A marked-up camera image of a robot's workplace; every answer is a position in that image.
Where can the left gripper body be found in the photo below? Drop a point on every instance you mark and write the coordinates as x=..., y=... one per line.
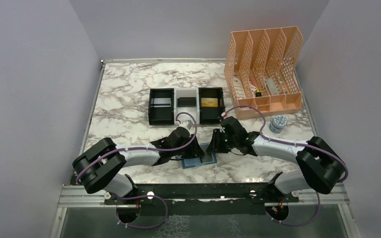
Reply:
x=189, y=151

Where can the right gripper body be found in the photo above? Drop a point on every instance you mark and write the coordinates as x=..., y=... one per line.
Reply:
x=224, y=143

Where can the blue card holder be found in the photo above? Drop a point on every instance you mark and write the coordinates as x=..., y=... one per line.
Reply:
x=196, y=162

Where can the black credit card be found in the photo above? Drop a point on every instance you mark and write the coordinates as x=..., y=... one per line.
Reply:
x=208, y=160
x=186, y=102

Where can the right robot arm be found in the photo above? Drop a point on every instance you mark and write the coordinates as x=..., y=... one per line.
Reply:
x=319, y=166

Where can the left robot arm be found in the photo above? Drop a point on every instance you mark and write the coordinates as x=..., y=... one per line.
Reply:
x=98, y=167

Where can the black white card tray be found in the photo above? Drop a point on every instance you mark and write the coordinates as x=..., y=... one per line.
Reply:
x=202, y=115

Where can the gold credit card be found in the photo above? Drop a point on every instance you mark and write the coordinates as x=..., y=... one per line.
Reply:
x=209, y=102

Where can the white magnetic stripe card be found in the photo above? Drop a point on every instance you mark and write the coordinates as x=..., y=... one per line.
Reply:
x=161, y=102

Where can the white labelled box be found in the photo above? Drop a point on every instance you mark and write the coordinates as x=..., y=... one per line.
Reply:
x=238, y=87

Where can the yellow tipped marker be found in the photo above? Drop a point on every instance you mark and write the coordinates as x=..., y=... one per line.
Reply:
x=257, y=93

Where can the orange file organizer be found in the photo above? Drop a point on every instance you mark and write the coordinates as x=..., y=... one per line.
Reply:
x=255, y=55

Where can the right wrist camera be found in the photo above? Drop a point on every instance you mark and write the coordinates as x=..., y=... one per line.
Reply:
x=223, y=122

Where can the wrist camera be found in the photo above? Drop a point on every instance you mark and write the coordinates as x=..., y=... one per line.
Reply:
x=187, y=124
x=223, y=122

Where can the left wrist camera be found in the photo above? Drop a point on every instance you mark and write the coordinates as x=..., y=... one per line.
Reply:
x=187, y=124

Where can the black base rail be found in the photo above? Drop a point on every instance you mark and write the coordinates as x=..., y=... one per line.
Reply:
x=197, y=199

